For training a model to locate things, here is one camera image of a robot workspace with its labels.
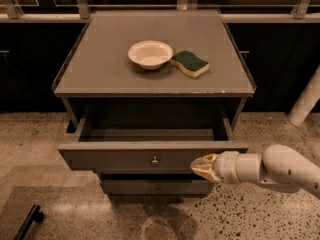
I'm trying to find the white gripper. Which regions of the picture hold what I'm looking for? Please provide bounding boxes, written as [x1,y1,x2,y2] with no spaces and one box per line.
[191,151,240,184]

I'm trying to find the grey top drawer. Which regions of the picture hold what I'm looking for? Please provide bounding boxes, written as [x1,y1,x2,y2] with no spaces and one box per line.
[58,111,248,174]

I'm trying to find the grey drawer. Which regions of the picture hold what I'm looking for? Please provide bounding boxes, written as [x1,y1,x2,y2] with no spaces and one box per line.
[58,111,248,174]
[102,180,214,196]

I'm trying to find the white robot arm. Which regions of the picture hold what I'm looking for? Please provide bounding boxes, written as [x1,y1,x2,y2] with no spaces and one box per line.
[190,144,320,199]

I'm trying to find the grey drawer cabinet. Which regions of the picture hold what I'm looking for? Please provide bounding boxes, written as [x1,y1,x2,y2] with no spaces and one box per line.
[54,10,256,186]

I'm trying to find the grey bottom drawer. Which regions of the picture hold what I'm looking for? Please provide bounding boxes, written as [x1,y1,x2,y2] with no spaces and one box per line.
[102,180,214,196]

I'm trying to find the round floor drain cover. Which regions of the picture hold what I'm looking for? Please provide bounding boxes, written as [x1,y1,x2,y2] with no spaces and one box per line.
[141,217,173,240]

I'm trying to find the green yellow sponge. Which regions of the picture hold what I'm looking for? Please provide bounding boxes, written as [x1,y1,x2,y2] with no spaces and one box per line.
[169,50,209,78]

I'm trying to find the white bowl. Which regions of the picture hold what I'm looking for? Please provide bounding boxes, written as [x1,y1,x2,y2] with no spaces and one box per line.
[128,40,173,70]

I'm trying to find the white pole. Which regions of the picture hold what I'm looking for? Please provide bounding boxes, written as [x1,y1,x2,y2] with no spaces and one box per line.
[288,65,320,126]

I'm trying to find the metal railing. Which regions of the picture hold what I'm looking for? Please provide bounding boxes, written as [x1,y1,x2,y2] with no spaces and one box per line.
[0,0,320,23]

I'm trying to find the black bar handle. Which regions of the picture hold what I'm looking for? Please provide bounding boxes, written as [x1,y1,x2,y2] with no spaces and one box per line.
[13,205,44,240]

